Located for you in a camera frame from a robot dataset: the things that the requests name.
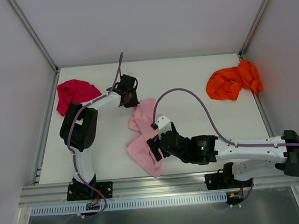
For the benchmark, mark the left aluminium frame post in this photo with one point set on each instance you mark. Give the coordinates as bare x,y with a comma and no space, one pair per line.
32,33

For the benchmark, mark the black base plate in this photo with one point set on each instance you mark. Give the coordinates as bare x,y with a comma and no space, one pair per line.
222,181
79,191

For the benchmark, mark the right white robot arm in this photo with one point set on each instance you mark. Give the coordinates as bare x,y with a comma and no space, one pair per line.
243,161

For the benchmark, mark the orange t shirt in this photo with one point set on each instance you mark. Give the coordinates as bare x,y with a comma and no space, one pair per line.
226,84

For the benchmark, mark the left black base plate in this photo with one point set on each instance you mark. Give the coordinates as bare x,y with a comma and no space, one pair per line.
79,191

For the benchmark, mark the pink t shirt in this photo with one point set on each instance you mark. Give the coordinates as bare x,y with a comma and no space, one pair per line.
140,122

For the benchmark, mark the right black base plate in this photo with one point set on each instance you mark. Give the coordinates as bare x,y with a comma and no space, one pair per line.
222,181

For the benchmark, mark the magenta t shirt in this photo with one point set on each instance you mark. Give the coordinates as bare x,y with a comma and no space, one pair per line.
75,91

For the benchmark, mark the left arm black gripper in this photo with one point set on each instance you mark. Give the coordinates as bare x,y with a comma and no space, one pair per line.
129,93

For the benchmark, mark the front aluminium rail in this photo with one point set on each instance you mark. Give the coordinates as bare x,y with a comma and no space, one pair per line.
47,194

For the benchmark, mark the right aluminium frame post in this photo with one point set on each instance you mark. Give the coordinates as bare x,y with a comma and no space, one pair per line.
254,27

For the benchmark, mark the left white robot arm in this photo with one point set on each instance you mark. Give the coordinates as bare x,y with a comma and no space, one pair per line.
80,110

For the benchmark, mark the aluminium frame post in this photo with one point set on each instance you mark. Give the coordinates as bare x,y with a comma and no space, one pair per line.
32,33
254,27

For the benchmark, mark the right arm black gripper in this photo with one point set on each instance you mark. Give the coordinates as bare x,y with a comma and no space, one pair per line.
155,148

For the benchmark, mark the white slotted cable duct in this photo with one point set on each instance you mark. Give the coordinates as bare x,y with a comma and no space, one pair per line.
139,203

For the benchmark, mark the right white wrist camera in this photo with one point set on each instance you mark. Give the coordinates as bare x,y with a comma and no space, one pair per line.
162,124

